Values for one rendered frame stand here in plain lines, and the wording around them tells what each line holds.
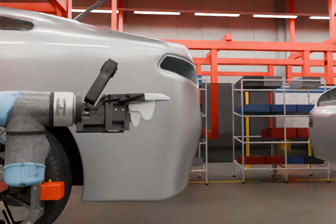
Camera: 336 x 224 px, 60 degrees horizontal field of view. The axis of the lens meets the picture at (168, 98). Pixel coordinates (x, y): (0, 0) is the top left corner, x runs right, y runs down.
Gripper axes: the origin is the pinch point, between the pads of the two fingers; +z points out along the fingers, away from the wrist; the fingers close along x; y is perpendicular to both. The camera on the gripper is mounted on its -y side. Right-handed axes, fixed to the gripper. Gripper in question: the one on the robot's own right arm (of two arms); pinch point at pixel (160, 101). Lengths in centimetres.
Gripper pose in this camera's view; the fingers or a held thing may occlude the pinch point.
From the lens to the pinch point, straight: 71.5
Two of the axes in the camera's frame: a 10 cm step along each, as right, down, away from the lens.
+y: 0.4, 9.8, -1.9
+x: 3.2, -2.0, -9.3
